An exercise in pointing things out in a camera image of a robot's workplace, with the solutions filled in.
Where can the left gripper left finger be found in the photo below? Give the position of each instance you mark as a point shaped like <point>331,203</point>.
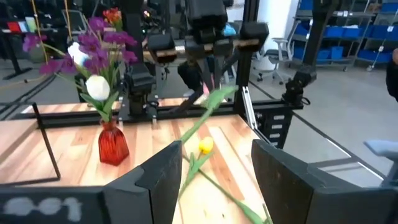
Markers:
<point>146,193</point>

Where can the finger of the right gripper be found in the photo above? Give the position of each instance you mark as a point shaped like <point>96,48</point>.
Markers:
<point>190,74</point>
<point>216,71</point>

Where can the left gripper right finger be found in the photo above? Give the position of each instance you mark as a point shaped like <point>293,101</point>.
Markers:
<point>286,186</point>

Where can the red ribbed glass vase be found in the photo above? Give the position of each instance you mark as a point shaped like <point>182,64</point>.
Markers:
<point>113,146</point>

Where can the yellow tulip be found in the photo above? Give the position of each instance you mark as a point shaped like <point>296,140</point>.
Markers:
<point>206,144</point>

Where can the purple flower bunch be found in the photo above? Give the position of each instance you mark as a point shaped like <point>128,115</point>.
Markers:
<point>93,46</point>

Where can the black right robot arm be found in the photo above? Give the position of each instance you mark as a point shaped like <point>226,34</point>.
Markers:
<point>138,84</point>

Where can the wooden shelf black legs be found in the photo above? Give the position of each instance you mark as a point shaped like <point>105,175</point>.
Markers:
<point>15,137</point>

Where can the black tulip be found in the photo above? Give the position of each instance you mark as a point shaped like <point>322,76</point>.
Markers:
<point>250,215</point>

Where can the silver aluminium bar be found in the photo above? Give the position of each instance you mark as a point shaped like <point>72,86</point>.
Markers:
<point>250,105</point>

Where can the white office chair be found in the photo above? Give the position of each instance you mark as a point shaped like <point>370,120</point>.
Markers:
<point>280,46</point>

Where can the orange flower bouquet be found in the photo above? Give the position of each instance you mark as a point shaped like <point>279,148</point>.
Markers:
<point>112,15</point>

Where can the metal shelving blue bins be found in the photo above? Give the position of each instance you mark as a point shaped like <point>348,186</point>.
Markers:
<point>342,31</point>

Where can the person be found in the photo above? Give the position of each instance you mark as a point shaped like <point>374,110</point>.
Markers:
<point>392,77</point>

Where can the green box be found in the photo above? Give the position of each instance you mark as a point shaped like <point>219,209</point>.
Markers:
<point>30,24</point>

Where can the red box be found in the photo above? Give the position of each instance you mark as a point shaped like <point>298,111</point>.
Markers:
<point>14,27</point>

